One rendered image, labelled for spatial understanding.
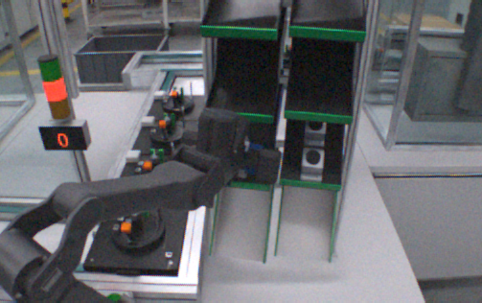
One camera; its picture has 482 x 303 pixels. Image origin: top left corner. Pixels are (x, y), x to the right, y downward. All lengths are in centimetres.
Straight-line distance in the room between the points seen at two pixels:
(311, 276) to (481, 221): 108
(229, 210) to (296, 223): 17
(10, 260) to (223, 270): 76
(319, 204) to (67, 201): 67
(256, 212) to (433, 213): 104
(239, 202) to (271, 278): 25
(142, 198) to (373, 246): 86
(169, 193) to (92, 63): 246
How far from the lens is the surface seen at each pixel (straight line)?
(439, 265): 211
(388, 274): 116
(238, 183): 81
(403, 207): 174
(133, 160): 134
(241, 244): 95
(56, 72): 100
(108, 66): 291
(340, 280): 111
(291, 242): 96
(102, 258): 103
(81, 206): 42
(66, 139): 107
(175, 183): 52
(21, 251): 42
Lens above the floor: 170
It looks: 33 degrees down
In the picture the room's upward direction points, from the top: straight up
